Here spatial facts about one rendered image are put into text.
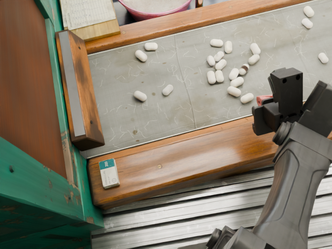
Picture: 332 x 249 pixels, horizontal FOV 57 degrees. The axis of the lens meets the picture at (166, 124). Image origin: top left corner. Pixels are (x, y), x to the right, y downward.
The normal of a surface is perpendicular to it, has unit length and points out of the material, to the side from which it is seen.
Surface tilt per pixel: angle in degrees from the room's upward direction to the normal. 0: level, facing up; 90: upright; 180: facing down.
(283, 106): 50
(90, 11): 0
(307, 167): 26
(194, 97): 0
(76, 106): 0
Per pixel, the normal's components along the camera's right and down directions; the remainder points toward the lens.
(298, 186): 0.21, -0.69
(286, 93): 0.17, 0.44
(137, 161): -0.04, -0.38
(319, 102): -0.37, 0.20
